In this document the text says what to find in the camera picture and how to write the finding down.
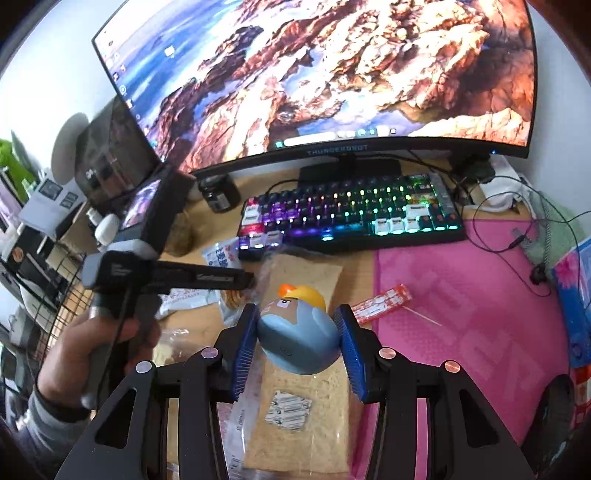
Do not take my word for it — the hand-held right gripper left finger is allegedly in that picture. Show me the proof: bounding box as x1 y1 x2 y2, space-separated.
55 302 262 480

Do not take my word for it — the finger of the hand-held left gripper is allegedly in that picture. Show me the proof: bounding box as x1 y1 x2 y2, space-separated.
154 259 256 292

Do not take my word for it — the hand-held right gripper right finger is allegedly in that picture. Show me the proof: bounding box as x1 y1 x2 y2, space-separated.
332 304 539 480

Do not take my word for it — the white packet teal edge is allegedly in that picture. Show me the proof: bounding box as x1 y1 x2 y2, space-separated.
154 288 222 320

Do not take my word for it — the blue duck toy yellow cap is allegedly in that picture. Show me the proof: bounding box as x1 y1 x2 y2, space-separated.
256 282 340 376

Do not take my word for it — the black wire basket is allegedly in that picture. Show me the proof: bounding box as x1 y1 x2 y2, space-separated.
0 249 100 393

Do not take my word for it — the person's left forearm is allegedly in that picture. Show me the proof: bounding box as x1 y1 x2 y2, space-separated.
0 383 98 480

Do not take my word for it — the person's left hand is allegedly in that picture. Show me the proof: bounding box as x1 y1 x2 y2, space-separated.
37 314 162 416

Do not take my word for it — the white printed sachet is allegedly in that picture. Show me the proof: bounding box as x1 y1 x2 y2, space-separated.
202 237 242 269

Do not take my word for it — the red white striped packet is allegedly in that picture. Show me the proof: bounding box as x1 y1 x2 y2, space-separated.
351 284 411 324

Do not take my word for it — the small sliced bread bag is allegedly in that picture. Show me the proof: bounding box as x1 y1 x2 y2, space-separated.
152 323 222 370

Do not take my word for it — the large sliced bread bag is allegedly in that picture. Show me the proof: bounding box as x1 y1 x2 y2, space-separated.
217 253 370 480

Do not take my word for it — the thin white stick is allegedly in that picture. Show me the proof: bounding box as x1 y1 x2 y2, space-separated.
409 307 443 327

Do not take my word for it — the black jar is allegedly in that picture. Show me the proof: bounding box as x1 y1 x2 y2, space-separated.
198 174 241 213

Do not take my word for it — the white printed box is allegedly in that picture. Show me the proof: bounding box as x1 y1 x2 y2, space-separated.
18 171 88 241

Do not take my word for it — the black box orange label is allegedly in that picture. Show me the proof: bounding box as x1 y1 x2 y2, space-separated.
0 228 44 278

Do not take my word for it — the pink desk mat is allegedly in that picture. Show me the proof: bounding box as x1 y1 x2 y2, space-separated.
351 219 578 480

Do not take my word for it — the transparent-lid appliance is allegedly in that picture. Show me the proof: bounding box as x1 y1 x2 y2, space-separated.
74 95 163 209

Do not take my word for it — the white round disc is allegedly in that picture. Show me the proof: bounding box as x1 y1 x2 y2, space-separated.
51 113 90 186

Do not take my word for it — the backlit mechanical keyboard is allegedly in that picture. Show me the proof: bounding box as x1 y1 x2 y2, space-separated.
238 173 467 262

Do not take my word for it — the black computer mouse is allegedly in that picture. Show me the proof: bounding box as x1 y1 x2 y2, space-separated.
522 374 578 462

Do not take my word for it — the black desk gadget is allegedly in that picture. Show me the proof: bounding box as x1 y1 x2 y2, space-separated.
455 154 496 186

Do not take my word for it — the blue floral tissue pack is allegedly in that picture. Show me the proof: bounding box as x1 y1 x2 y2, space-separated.
551 244 591 370

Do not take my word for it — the white power adapter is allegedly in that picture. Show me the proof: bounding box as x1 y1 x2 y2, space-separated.
480 157 532 213

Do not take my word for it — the curved computer monitor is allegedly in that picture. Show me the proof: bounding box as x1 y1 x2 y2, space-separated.
91 0 539 185

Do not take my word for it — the green cloth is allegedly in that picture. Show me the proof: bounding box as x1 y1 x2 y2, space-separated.
526 189 587 273

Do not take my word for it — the black earphone cable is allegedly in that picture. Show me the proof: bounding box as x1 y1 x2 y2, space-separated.
466 194 588 297

